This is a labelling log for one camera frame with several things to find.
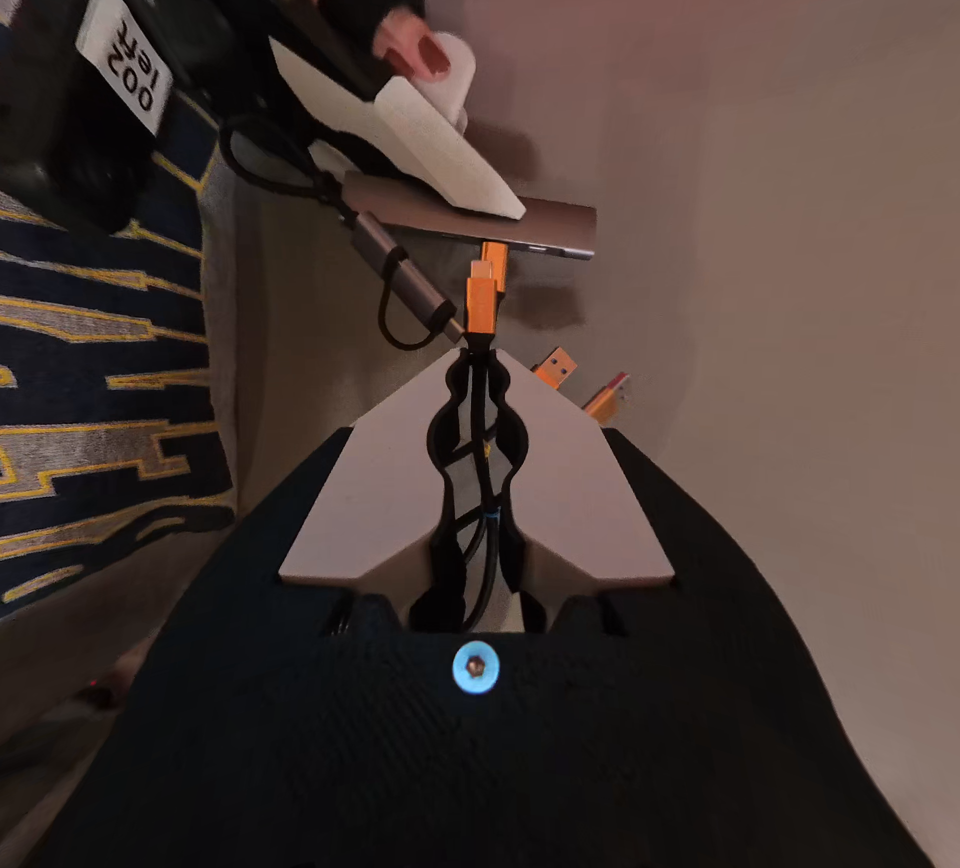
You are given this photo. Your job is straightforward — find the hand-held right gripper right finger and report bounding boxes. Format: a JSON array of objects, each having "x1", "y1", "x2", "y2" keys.
[{"x1": 493, "y1": 349, "x2": 676, "y2": 634}]

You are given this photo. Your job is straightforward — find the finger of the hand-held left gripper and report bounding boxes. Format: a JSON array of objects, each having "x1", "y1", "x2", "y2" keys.
[
  {"x1": 268, "y1": 37, "x2": 528, "y2": 221},
  {"x1": 307, "y1": 139, "x2": 399, "y2": 180}
]

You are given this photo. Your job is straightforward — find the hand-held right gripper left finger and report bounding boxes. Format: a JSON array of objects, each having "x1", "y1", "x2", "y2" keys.
[{"x1": 279, "y1": 349, "x2": 468, "y2": 632}]

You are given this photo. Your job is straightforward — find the grey usb hub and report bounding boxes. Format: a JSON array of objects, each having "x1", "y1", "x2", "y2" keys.
[{"x1": 341, "y1": 170, "x2": 599, "y2": 263}]

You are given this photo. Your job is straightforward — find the grey hub cable with plug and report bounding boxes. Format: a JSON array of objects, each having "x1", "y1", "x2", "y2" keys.
[{"x1": 216, "y1": 116, "x2": 465, "y2": 353}]

